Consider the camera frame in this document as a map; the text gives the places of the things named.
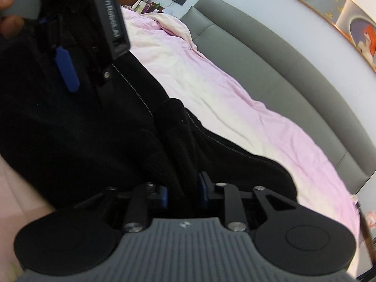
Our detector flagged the grey padded headboard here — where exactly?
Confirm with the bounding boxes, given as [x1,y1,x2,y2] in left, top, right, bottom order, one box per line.
[182,0,375,194]

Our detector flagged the pink floral bed quilt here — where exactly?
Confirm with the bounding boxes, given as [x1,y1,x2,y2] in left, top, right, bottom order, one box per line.
[0,7,361,280]

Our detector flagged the orange framed wall painting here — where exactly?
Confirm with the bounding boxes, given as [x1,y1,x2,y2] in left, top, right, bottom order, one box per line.
[298,0,375,69]

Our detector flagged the black pants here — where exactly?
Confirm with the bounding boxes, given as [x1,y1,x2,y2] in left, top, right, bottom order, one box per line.
[1,16,297,216]

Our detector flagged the person's left hand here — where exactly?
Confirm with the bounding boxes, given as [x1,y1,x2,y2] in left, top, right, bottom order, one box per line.
[0,0,24,39]

